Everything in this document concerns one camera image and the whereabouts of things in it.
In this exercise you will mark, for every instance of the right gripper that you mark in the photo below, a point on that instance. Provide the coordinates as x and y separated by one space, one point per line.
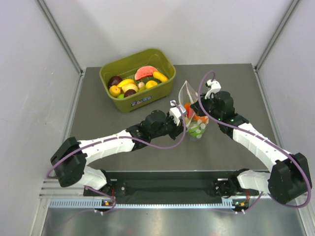
197 108

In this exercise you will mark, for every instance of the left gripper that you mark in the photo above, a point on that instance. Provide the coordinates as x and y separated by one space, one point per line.
177 130

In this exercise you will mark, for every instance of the polka dot zip bag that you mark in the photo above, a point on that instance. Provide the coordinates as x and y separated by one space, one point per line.
188 95

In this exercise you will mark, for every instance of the fake red mango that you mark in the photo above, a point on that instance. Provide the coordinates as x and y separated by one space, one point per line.
189 110

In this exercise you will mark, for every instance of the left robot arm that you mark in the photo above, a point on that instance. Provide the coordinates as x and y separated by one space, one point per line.
71 161

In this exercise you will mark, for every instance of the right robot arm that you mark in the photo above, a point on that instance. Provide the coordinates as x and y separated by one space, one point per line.
288 175

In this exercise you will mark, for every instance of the fake green fruit in bag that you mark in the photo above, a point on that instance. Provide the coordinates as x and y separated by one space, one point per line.
197 131

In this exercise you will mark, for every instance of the fake yellow pepper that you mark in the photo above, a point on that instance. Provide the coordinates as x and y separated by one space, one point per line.
150 84

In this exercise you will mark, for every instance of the fake banana in tub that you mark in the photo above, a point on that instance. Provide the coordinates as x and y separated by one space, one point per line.
158 75

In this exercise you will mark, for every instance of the fake mushroom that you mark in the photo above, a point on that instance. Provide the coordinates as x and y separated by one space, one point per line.
141 84

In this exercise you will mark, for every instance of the fake dark red plum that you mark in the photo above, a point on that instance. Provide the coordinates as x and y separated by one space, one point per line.
129 92

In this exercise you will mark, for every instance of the fake yellow pear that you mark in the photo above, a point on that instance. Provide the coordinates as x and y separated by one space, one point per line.
131 86

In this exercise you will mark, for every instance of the fake lime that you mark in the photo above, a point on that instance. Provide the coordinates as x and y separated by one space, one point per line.
121 96

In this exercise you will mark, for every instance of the fake watermelon slice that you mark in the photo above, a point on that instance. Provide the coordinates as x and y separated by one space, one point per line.
144 71

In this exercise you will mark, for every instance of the fake small banana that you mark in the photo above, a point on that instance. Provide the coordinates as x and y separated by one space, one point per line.
125 82

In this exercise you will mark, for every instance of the fake orange persimmon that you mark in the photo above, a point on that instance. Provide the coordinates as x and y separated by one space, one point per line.
114 91

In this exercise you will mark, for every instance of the olive green plastic tub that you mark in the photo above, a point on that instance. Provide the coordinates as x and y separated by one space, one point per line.
126 69

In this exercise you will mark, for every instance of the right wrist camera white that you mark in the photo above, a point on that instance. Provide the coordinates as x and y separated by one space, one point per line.
213 86

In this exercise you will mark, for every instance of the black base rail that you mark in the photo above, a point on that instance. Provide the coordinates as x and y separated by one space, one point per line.
172 185

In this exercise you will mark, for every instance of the grey cable duct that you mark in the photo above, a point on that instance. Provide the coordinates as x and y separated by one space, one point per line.
107 204

